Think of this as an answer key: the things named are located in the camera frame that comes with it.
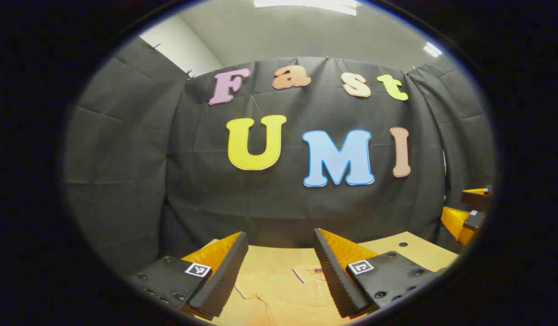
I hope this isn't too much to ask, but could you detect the long ceiling light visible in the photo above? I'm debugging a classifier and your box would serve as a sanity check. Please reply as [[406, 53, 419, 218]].
[[253, 0, 359, 17]]

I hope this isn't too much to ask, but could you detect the orange T-shirt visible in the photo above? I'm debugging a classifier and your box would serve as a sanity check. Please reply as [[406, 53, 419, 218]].
[[216, 262, 359, 326]]

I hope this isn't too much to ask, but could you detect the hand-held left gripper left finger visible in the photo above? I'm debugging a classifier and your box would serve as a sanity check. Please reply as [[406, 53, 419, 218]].
[[125, 232, 249, 321]]

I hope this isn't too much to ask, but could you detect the black backdrop cloth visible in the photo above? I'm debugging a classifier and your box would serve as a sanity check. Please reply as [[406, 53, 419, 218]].
[[62, 36, 496, 277]]

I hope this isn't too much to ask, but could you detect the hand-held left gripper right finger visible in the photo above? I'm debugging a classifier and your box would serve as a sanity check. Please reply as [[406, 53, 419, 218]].
[[313, 228, 443, 319]]

